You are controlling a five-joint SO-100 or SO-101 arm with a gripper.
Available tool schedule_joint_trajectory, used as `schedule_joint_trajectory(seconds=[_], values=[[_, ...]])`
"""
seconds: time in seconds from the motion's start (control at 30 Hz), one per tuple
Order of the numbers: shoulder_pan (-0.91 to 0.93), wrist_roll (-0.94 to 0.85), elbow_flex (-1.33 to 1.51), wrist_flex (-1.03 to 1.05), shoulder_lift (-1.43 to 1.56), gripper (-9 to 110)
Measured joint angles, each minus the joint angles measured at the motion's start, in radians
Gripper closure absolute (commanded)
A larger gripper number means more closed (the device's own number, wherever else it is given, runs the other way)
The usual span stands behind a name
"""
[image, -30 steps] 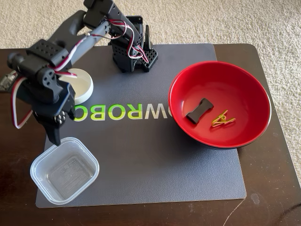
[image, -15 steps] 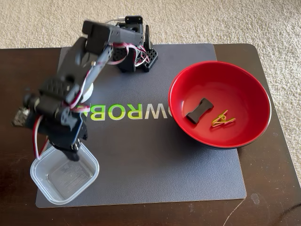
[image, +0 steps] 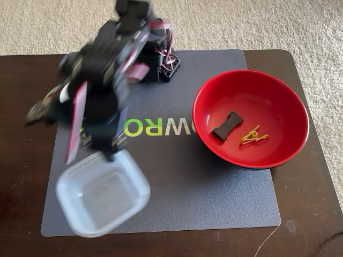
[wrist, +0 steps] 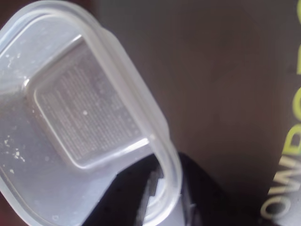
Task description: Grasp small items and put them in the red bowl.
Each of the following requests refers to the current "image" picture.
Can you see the dark blue-black gripper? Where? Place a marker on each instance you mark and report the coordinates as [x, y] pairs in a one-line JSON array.
[[107, 121]]

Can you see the clear plastic container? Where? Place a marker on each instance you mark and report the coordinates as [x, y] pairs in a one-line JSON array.
[[101, 198]]

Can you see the black bow-tie shaped block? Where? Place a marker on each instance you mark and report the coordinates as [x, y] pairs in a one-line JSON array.
[[227, 125]]

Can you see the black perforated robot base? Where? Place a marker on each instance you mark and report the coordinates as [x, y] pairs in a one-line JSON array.
[[171, 72]]

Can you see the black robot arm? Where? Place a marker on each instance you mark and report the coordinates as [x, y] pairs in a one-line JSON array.
[[107, 67]]

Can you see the red bowl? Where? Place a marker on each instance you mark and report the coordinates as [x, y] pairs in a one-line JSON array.
[[268, 93]]

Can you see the grey mat with ROBO print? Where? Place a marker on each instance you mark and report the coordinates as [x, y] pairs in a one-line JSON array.
[[187, 187]]

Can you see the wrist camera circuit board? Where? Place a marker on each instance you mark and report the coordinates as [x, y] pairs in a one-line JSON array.
[[37, 112]]

